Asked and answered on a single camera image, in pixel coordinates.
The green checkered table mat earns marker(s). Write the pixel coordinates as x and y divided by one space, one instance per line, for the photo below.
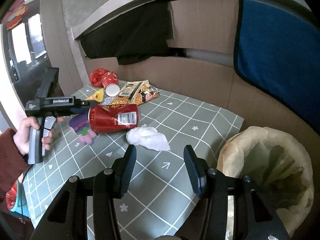
160 197

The black cloth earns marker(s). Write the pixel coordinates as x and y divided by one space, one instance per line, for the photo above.
133 36

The person's left hand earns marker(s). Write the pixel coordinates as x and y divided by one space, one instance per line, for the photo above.
21 138

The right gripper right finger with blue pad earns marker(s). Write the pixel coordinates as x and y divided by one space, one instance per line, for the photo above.
197 170

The yellow snack wrapper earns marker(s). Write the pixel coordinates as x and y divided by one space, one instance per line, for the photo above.
98 96

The white tissue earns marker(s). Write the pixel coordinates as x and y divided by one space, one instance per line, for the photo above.
148 137

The crumpled red wrapper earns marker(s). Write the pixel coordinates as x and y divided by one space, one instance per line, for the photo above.
96 77

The red paper cup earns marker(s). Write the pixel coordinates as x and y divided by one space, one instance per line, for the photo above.
110 83

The red soda can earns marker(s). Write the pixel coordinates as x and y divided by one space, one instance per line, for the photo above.
107 119

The pink purple sponge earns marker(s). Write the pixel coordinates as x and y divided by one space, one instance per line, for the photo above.
80 126

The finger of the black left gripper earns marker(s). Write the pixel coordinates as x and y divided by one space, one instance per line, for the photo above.
83 106

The cardboard panel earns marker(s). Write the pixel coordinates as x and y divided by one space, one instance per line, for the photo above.
204 24

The blue towel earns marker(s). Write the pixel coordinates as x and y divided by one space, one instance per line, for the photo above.
278 53

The beige snack bag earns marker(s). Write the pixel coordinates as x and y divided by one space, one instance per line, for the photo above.
137 93

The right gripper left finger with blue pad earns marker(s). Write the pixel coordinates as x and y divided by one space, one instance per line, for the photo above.
122 171

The red sleeve left forearm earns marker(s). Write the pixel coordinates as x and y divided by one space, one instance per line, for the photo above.
12 163

